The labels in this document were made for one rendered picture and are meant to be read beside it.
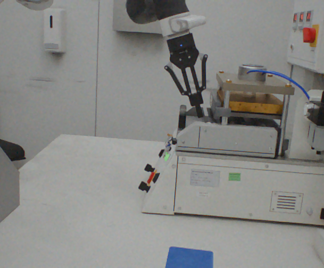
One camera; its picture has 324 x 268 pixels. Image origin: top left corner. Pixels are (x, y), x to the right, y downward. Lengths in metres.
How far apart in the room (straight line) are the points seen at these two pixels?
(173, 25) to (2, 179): 0.58
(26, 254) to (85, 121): 1.89
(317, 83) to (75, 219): 0.73
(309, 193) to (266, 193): 0.11
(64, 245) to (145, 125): 1.81
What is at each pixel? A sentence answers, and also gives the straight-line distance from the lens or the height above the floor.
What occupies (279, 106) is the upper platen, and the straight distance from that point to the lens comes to 1.15.
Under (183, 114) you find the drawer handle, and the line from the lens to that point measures 1.16.
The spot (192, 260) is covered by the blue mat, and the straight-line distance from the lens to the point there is 0.96.
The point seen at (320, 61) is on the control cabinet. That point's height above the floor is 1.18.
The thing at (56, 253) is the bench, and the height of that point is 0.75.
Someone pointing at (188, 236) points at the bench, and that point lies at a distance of 1.05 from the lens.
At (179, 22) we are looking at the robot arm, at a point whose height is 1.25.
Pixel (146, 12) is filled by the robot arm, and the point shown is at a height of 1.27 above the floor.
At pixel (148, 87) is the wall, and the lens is 2.69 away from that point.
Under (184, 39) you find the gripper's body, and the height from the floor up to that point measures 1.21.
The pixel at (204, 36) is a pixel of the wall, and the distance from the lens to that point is 2.66.
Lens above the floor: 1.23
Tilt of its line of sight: 14 degrees down
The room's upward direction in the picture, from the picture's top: 4 degrees clockwise
